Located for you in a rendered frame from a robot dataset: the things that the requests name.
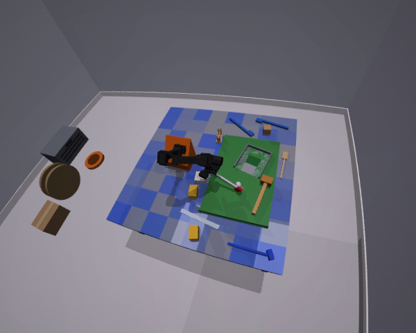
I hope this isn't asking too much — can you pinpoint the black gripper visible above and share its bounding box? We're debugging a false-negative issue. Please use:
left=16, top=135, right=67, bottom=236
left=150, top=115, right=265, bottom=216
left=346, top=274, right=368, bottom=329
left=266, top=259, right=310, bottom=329
left=199, top=166, right=213, bottom=179

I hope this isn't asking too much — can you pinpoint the yellow rectangular block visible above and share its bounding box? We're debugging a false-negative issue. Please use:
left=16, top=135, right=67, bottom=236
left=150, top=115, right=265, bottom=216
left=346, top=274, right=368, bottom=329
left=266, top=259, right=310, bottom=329
left=189, top=225, right=199, bottom=241
left=188, top=185, right=198, bottom=199

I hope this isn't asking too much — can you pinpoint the pale grey flat bar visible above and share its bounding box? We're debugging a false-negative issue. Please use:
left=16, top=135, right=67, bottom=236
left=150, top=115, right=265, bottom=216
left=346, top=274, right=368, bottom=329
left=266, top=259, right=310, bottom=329
left=181, top=209, right=219, bottom=229

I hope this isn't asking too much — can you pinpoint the wooden mallet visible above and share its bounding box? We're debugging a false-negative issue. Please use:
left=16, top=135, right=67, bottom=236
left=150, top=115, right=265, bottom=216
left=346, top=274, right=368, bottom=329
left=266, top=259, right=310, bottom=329
left=252, top=175, right=274, bottom=215

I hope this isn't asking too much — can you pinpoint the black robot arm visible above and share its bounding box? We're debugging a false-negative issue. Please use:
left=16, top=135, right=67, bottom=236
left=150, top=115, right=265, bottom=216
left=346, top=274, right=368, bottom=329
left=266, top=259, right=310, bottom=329
left=157, top=144, right=223, bottom=172

